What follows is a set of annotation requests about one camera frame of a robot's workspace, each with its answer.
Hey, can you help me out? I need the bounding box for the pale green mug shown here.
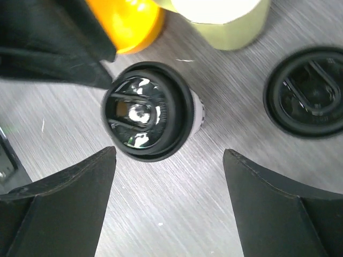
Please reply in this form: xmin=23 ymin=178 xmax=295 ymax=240
xmin=155 ymin=0 xmax=271 ymax=51

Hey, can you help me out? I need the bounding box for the orange bowl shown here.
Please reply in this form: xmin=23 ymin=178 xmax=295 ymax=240
xmin=87 ymin=0 xmax=166 ymax=54

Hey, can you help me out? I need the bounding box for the stack of black lids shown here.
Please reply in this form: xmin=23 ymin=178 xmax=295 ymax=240
xmin=263 ymin=46 xmax=342 ymax=139

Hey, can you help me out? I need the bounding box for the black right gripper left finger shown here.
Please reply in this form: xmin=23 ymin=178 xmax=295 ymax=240
xmin=1 ymin=146 xmax=116 ymax=256

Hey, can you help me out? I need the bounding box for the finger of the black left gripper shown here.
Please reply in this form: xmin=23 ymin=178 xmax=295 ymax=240
xmin=1 ymin=1 xmax=117 ymax=89

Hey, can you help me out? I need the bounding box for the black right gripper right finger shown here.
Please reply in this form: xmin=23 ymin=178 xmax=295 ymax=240
xmin=223 ymin=149 xmax=342 ymax=256

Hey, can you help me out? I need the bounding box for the black cup lid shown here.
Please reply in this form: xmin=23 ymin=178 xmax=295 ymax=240
xmin=101 ymin=62 xmax=195 ymax=162

